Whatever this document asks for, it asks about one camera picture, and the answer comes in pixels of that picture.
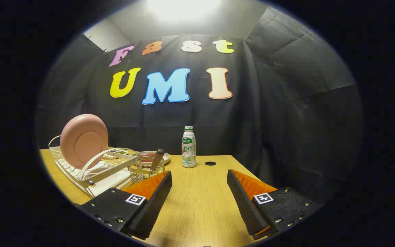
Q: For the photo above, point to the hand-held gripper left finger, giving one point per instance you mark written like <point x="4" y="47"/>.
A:
<point x="153" y="209"/>

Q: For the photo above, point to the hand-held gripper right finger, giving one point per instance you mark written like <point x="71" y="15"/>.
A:
<point x="247" y="209"/>

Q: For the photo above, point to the pink plate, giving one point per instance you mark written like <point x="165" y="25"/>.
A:
<point x="84" y="140"/>

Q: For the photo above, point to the beige round plate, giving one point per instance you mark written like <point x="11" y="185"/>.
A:
<point x="166" y="157"/>

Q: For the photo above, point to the white sectioned bean dish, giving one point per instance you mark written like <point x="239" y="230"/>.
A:
<point x="122" y="151"/>

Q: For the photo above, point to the white drip tray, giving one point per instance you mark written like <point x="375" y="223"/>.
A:
<point x="111" y="181"/>

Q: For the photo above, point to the brown meat piece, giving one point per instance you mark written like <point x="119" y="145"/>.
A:
<point x="146" y="157"/>

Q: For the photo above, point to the white green drink bottle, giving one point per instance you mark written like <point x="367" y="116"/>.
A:
<point x="189" y="151"/>

